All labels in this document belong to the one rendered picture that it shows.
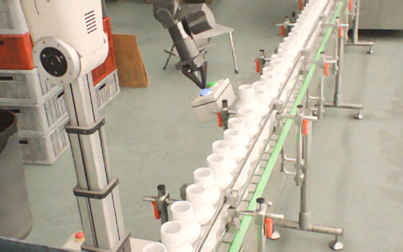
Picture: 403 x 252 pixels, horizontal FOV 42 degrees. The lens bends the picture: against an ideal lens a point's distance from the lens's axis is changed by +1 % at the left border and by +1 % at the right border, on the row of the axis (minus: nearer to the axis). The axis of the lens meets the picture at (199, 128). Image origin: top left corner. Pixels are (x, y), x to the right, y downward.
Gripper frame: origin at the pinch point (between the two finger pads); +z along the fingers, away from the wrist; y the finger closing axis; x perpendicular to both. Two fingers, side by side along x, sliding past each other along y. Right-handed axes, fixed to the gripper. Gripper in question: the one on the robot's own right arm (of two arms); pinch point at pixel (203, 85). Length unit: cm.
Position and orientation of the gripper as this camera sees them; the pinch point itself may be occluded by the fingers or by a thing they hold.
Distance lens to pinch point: 149.3
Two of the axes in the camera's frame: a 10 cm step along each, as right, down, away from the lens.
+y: 3.2, -4.3, 8.4
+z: 3.8, 8.7, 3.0
